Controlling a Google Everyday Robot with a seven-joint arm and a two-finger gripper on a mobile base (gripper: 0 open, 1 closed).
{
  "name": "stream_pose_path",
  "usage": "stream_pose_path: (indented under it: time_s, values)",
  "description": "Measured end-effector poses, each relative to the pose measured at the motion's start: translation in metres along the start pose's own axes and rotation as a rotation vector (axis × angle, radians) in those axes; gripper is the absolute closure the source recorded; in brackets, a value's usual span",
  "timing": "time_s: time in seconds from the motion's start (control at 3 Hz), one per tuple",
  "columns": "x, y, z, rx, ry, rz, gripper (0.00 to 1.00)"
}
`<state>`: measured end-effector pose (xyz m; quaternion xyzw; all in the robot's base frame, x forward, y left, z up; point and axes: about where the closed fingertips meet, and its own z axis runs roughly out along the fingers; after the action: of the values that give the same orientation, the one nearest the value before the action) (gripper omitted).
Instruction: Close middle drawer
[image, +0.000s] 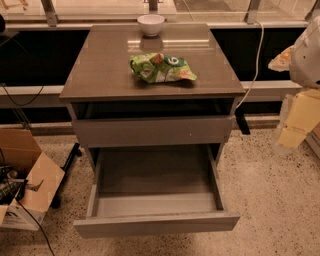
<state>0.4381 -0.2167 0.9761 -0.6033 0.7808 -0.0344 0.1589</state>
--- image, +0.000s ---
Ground grey drawer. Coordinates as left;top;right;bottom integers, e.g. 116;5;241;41
74;145;240;238
72;116;234;148

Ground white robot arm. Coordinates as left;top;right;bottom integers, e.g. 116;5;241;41
268;16;320;154

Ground grey top drawer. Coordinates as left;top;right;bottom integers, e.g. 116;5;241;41
72;116;234;148

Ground grey drawer cabinet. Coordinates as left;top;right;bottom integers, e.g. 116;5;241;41
60;24;245;166

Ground cardboard box right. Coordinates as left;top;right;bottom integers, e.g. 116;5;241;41
306;123;320;158

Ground green chip bag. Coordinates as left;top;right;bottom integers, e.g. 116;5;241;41
129;53;197;84

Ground white ceramic bowl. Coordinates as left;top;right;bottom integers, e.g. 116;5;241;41
137;14;165;37

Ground black bar on floor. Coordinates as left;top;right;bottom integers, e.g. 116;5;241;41
51;143;82;209

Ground open cardboard box left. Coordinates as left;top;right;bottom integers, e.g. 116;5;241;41
0;129;64;231

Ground white cable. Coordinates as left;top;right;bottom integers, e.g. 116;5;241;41
235;20;265;111

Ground black cable on floor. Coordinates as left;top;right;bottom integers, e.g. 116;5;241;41
14;199;56;256

